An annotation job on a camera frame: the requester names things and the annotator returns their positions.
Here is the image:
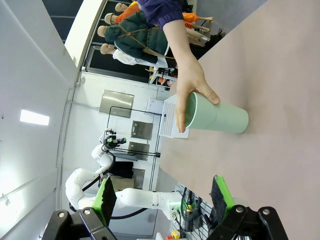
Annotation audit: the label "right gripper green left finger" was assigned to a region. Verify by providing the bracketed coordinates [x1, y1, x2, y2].
[42, 175, 118, 240]

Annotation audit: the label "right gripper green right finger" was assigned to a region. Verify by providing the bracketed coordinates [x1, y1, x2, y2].
[206, 176, 288, 240]

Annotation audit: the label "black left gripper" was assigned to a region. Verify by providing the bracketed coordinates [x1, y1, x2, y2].
[104, 136, 126, 150]

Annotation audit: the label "light green paper cup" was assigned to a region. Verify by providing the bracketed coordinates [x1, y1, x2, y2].
[184, 91, 250, 134]

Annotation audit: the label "person's right forearm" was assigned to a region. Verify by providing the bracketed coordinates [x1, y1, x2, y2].
[162, 18, 200, 64]

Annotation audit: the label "white perforated plastic basket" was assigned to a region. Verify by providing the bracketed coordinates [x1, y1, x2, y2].
[159, 93, 190, 140]

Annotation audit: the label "person's right hand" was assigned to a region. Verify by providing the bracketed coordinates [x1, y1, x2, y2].
[174, 58, 221, 134]

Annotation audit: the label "black fabric bag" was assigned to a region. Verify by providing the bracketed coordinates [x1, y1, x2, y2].
[107, 161, 135, 179]

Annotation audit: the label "white connector box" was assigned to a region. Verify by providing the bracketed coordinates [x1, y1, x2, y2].
[168, 202, 183, 221]

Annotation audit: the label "white storage shelf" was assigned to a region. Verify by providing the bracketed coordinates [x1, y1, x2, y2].
[148, 66, 178, 87]

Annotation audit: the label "mannequin in white shirt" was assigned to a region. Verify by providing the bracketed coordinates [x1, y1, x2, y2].
[99, 42, 167, 69]

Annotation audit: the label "rectangular ceiling light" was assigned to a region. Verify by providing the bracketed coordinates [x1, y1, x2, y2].
[19, 109, 50, 127]

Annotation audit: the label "mannequin in dark green jacket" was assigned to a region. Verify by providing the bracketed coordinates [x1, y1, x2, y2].
[97, 11, 176, 65]

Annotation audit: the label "capped mannequin in orange shirt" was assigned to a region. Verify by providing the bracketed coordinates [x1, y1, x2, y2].
[104, 9, 135, 26]

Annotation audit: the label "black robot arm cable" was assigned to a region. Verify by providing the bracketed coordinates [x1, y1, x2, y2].
[109, 206, 152, 221]

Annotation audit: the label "large grey metal wall panel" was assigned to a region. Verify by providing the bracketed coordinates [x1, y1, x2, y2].
[99, 89, 135, 119]

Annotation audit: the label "black tube frame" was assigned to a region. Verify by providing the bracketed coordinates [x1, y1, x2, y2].
[106, 105, 164, 158]

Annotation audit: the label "white wall sign sheet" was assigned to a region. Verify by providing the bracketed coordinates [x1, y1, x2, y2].
[146, 98, 166, 114]

